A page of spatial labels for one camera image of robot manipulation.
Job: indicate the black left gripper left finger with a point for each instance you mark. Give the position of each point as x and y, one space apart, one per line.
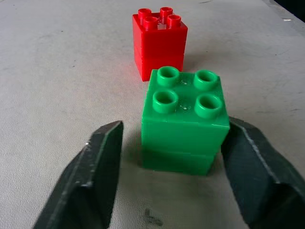
85 181

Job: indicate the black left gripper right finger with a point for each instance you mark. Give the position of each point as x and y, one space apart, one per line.
257 176

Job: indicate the green toy brick cube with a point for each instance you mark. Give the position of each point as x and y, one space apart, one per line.
183 133

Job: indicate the red toy brick cube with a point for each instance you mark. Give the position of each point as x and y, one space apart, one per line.
162 45

